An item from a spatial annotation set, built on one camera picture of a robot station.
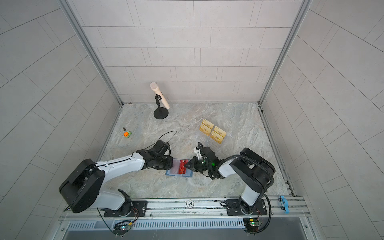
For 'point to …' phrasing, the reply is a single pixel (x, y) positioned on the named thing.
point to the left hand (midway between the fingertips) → (178, 164)
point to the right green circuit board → (251, 224)
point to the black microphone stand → (160, 113)
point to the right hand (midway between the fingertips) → (184, 168)
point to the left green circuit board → (120, 229)
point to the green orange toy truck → (127, 134)
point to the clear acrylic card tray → (214, 132)
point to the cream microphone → (155, 88)
